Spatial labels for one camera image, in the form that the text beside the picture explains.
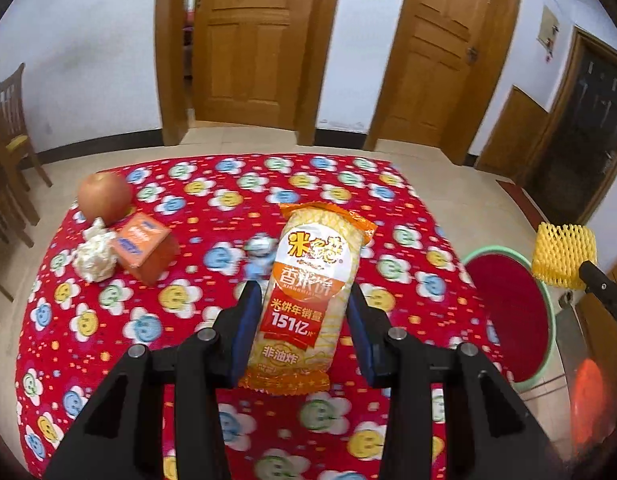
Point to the yellow foam fruit net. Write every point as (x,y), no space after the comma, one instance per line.
(560,251)

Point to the dark entrance door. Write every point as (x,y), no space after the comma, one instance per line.
(580,159)

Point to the rice cracker snack bag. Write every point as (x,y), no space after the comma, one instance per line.
(316,263)

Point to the red door mat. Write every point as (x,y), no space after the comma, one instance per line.
(529,210)

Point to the apple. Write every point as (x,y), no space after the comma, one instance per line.
(104,195)

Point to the wooden door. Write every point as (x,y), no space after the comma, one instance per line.
(248,59)
(432,56)

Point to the wooden wall cabinet panel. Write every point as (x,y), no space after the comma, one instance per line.
(515,135)

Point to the left wooden door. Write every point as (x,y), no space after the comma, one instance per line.
(248,59)

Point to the wall electrical box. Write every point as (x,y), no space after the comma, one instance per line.
(548,32)

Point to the wooden side cabinet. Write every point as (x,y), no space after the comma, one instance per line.
(600,331)

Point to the red bin with green rim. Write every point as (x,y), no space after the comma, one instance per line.
(520,309)

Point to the red smiley flower tablecloth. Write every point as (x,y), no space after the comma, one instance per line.
(73,332)

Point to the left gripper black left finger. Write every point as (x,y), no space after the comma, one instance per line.
(118,433)

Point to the small paper ball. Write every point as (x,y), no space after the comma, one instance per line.
(94,260)

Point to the middle wooden door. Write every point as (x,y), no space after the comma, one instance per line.
(432,56)

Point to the orange cardboard box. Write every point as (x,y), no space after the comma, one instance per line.
(145,247)

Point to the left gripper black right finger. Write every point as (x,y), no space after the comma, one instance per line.
(490,434)

